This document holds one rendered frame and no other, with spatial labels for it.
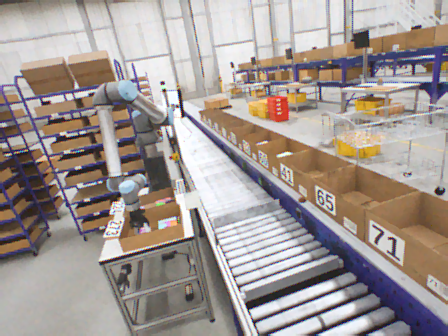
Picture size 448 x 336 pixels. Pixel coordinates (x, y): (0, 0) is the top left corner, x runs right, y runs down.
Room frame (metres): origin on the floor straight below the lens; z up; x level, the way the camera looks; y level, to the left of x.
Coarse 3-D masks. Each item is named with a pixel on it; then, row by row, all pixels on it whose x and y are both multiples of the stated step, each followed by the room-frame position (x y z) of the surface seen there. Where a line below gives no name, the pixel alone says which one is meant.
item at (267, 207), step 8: (248, 208) 1.51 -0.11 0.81; (256, 208) 1.52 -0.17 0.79; (264, 208) 1.53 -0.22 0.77; (272, 208) 1.54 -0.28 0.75; (224, 216) 1.47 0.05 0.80; (232, 216) 1.48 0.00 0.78; (240, 216) 1.49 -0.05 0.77; (248, 216) 1.50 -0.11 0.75; (216, 224) 1.46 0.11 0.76; (224, 224) 1.47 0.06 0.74
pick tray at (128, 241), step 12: (156, 216) 1.65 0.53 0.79; (168, 216) 1.66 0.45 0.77; (180, 216) 1.49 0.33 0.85; (132, 228) 1.61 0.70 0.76; (156, 228) 1.55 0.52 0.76; (168, 228) 1.39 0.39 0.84; (180, 228) 1.40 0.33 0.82; (120, 240) 1.35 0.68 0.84; (132, 240) 1.36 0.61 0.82; (144, 240) 1.37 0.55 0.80; (156, 240) 1.38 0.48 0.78; (168, 240) 1.38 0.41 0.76
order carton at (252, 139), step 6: (258, 132) 2.49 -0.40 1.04; (264, 132) 2.50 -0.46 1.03; (270, 132) 2.47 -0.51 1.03; (246, 138) 2.46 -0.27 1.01; (252, 138) 2.48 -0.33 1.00; (258, 138) 2.49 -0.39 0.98; (264, 138) 2.50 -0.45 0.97; (270, 138) 2.49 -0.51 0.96; (276, 138) 2.35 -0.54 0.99; (282, 138) 2.23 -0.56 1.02; (252, 144) 2.16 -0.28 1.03; (258, 144) 2.08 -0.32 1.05; (252, 150) 2.18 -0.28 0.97; (252, 156) 2.20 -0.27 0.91; (258, 162) 2.08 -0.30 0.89
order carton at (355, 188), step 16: (320, 176) 1.31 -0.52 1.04; (336, 176) 1.33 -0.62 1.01; (352, 176) 1.35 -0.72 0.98; (368, 176) 1.26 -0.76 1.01; (384, 176) 1.16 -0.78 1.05; (336, 192) 1.08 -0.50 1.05; (352, 192) 1.33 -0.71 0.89; (368, 192) 1.25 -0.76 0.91; (384, 192) 1.15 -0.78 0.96; (400, 192) 1.07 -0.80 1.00; (320, 208) 1.22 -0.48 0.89; (336, 208) 1.09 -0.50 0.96; (352, 208) 0.98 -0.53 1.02
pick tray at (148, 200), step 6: (156, 192) 1.97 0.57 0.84; (162, 192) 1.98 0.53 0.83; (168, 192) 1.99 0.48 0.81; (144, 198) 1.95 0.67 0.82; (150, 198) 1.96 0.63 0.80; (156, 198) 1.97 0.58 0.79; (162, 198) 1.97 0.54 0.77; (174, 198) 1.96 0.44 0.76; (144, 204) 1.94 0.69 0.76; (150, 204) 1.94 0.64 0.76; (162, 204) 1.70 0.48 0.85; (168, 204) 1.71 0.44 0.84; (150, 210) 1.68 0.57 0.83; (126, 216) 1.65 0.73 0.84
